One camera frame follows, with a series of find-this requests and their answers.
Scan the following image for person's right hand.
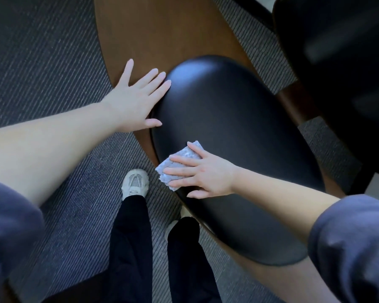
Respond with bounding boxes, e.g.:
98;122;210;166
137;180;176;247
163;141;239;200

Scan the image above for person's left hand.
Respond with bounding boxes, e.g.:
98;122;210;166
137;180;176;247
100;58;172;133

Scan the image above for light blue cleaning cloth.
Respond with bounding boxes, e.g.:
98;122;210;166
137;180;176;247
155;140;205;192

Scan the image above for wooden chair with black cushion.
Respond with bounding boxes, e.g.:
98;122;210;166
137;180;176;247
93;0;379;303

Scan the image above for person's right forearm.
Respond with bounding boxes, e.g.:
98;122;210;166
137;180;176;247
232;167;340;245

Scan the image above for person's left forearm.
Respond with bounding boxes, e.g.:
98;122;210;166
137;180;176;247
0;102;120;207

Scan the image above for small dark wooden chair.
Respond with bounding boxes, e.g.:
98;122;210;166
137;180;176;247
0;274;114;303

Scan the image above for white right sneaker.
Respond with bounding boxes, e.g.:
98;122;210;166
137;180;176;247
164;206;193;242

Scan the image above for white sneaker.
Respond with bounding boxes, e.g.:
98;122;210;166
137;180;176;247
164;206;193;242
121;168;150;202

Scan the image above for white left sneaker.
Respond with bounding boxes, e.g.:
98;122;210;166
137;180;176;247
121;168;150;202

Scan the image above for black trousers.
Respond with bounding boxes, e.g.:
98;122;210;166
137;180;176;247
106;194;223;303

